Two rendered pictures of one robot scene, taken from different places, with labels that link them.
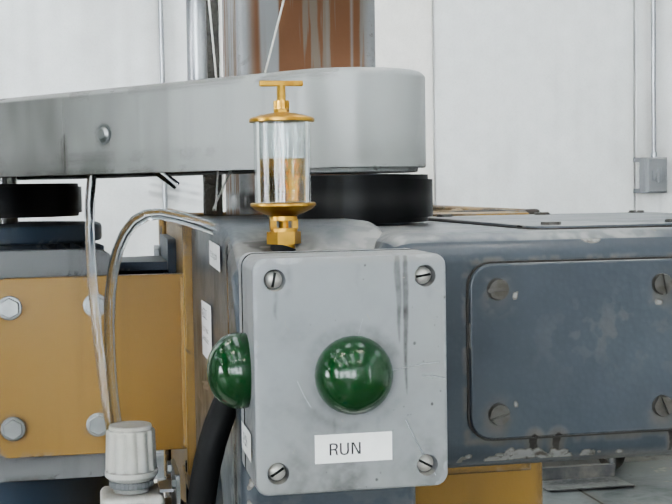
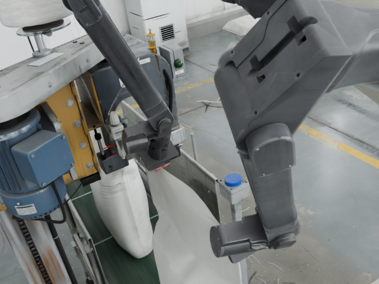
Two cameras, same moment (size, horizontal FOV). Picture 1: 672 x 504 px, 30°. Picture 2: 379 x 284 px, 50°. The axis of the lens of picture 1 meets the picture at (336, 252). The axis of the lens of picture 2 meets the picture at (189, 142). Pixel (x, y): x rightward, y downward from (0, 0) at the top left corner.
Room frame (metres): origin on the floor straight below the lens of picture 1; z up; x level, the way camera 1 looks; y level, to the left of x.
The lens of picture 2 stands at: (0.79, 1.19, 1.71)
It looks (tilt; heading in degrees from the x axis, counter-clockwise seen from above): 31 degrees down; 256
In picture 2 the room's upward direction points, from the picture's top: 9 degrees counter-clockwise
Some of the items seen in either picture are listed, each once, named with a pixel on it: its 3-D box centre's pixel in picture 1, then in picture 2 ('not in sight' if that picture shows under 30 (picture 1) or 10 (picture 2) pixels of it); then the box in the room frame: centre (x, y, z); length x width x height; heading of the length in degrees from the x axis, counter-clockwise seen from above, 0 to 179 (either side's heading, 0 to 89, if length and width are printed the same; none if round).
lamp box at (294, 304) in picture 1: (340, 365); (172, 60); (0.49, 0.00, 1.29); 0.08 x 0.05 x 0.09; 101
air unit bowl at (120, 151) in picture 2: not in sight; (120, 146); (0.72, 0.12, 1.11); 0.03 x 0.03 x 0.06
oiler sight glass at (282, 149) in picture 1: (282, 162); (151, 40); (0.55, 0.02, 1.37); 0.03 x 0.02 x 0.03; 101
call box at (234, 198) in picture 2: not in sight; (233, 188); (0.37, 0.11, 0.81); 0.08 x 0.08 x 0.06; 11
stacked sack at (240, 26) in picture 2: not in sight; (258, 21); (-1.10, -2.58, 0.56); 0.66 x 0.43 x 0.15; 8
